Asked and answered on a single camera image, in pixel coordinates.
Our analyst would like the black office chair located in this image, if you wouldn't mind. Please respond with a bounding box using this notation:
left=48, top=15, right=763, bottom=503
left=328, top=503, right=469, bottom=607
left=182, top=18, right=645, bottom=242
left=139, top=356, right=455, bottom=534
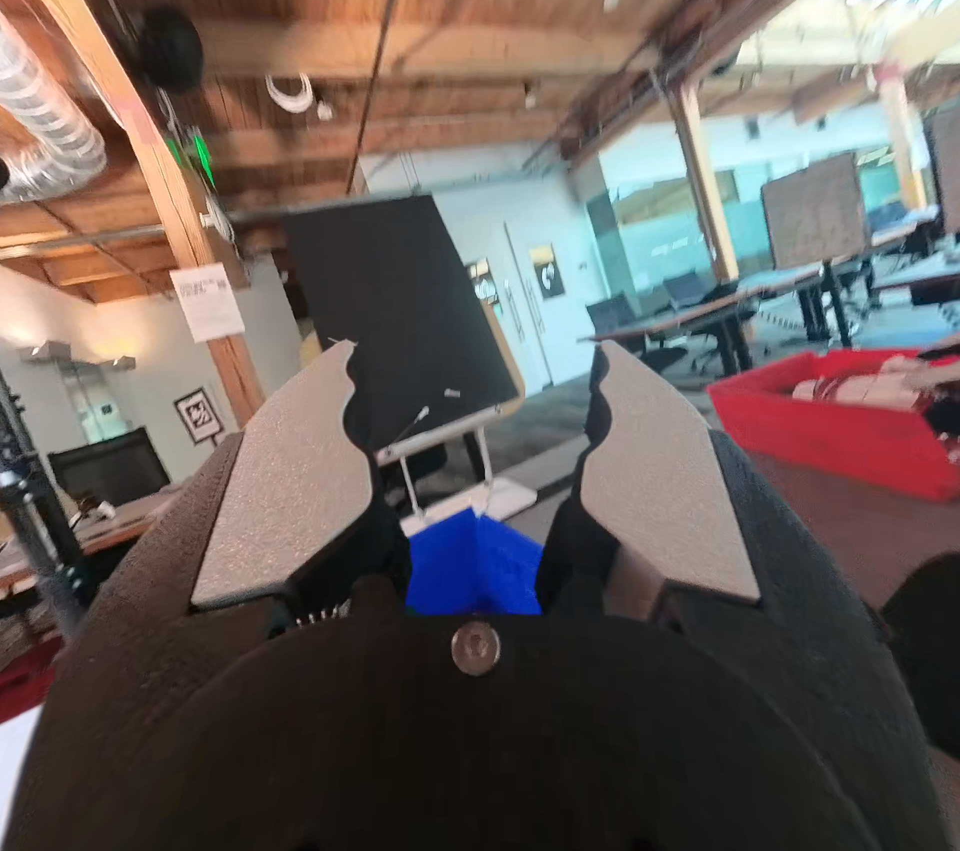
left=663, top=272, right=721, bottom=312
left=585, top=294, right=687, bottom=372

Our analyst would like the white ceiling sensor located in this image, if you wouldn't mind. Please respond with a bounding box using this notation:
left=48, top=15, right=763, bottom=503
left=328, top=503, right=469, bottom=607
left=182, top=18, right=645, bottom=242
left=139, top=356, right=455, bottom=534
left=198, top=194, right=235, bottom=245

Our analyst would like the white bottle with black cap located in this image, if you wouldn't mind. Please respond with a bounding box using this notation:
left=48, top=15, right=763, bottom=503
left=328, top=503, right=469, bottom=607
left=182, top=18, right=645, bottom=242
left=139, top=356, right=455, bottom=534
left=791, top=356, right=939, bottom=410

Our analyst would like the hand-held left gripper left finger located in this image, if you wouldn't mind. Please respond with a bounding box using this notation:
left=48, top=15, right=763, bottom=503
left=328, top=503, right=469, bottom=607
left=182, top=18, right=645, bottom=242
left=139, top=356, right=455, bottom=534
left=189, top=339, right=375, bottom=611

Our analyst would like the wooden office desk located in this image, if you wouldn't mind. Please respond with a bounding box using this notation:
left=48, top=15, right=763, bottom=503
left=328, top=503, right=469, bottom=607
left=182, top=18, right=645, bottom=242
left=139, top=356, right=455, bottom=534
left=581, top=262, right=826, bottom=376
left=870, top=251, right=960, bottom=312

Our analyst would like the black ceiling speaker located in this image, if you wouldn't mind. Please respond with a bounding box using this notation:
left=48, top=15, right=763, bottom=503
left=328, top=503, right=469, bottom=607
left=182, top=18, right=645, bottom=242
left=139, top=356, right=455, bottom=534
left=138, top=3, right=205, bottom=95

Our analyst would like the wall tag sign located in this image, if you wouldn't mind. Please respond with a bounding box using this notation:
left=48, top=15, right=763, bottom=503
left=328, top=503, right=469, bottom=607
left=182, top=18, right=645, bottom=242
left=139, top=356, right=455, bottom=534
left=174, top=386, right=226, bottom=446

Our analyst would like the white paper notice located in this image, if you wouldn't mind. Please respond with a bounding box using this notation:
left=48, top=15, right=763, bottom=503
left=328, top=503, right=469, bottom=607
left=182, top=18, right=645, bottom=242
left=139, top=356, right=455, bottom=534
left=169, top=262, right=247, bottom=344

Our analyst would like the long wooden workbench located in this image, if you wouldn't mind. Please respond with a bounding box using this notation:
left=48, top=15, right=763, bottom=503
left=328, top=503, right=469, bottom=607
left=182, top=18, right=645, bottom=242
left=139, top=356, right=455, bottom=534
left=0, top=483, right=189, bottom=590

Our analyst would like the red plastic bin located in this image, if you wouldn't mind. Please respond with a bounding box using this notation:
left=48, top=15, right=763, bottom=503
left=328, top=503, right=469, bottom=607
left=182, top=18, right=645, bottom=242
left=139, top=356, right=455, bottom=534
left=707, top=348, right=960, bottom=503

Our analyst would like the black computer monitor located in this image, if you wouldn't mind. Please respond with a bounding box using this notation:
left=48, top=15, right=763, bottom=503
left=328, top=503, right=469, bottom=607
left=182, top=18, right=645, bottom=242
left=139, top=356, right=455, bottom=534
left=46, top=425, right=172, bottom=509

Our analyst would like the green exit sign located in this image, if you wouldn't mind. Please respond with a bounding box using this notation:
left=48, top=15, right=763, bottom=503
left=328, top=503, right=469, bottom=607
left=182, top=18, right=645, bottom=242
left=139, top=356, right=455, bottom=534
left=166, top=129, right=220, bottom=188

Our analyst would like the white cable coil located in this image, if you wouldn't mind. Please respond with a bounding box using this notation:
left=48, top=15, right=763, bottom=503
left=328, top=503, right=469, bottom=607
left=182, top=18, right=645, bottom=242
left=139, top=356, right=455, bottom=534
left=264, top=71, right=315, bottom=116

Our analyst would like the whiteboard on black stand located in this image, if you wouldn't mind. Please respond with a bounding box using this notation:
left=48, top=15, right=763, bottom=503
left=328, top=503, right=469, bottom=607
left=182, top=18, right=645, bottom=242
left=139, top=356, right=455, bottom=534
left=759, top=152, right=873, bottom=350
left=924, top=104, right=960, bottom=237

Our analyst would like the silver air duct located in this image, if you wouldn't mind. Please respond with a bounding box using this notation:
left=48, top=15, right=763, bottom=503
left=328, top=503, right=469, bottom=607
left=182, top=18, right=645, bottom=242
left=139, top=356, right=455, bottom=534
left=0, top=14, right=108, bottom=203

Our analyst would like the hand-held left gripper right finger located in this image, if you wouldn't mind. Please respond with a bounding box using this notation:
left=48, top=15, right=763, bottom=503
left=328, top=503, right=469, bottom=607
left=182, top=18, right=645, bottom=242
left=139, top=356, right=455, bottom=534
left=579, top=341, right=762, bottom=616

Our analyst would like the blue bin with tag sticker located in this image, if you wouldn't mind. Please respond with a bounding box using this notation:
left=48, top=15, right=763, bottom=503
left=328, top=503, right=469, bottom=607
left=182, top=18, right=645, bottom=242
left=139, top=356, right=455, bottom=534
left=403, top=509, right=544, bottom=617

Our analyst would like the black board on white stand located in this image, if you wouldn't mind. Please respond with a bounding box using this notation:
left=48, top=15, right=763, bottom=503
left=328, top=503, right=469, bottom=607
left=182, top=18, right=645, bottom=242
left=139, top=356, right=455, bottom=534
left=281, top=193, right=537, bottom=518

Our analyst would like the dark wall sign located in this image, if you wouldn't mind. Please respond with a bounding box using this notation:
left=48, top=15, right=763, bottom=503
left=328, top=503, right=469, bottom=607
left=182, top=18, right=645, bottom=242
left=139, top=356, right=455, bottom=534
left=528, top=243, right=567, bottom=301
left=465, top=258, right=502, bottom=305

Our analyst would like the thin metal ceiling pipe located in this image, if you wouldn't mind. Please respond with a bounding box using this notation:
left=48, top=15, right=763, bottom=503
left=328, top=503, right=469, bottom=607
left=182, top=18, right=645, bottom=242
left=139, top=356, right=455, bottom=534
left=345, top=0, right=417, bottom=196

